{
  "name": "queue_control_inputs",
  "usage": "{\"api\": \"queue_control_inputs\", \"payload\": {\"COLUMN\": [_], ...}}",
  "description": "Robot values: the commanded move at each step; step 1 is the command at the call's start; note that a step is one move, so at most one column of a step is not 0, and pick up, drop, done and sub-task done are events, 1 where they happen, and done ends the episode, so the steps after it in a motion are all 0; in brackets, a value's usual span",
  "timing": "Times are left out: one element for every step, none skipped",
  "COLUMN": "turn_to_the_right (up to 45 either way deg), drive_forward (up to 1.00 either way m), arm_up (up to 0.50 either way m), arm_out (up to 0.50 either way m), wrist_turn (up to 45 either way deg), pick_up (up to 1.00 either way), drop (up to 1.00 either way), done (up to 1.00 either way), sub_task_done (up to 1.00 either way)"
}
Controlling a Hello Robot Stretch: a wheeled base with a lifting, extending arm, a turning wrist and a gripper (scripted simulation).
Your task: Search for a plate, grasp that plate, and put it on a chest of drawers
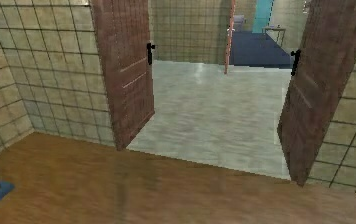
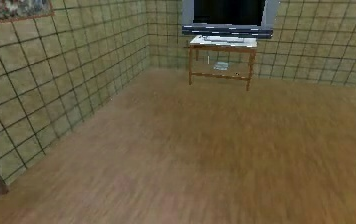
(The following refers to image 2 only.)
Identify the grey television set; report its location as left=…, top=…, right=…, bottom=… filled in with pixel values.
left=181, top=0, right=281, bottom=40

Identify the framed colourful wall picture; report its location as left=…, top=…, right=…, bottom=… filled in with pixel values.
left=0, top=0, right=55, bottom=26

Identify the pale blue flat object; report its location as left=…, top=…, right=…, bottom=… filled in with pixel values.
left=213, top=61, right=230, bottom=71

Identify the brown wooden glass-top table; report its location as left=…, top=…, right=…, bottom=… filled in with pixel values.
left=187, top=34, right=259, bottom=92

